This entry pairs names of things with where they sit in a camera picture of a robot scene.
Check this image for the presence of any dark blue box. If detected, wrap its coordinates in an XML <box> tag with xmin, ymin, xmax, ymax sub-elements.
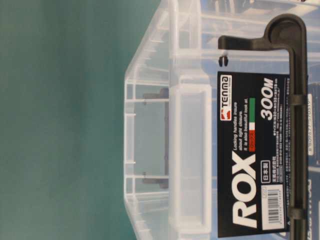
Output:
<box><xmin>307</xmin><ymin>82</ymin><xmax>320</xmax><ymax>240</ymax></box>

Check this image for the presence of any clear plastic storage case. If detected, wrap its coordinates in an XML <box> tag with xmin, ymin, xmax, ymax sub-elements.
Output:
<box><xmin>123</xmin><ymin>0</ymin><xmax>320</xmax><ymax>240</ymax></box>

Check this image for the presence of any black ROX product label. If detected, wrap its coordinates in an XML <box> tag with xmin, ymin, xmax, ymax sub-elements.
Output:
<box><xmin>217</xmin><ymin>71</ymin><xmax>291</xmax><ymax>238</ymax></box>

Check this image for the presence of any black near locking handle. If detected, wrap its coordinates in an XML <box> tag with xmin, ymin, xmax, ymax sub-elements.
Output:
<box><xmin>218</xmin><ymin>13</ymin><xmax>308</xmax><ymax>240</ymax></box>

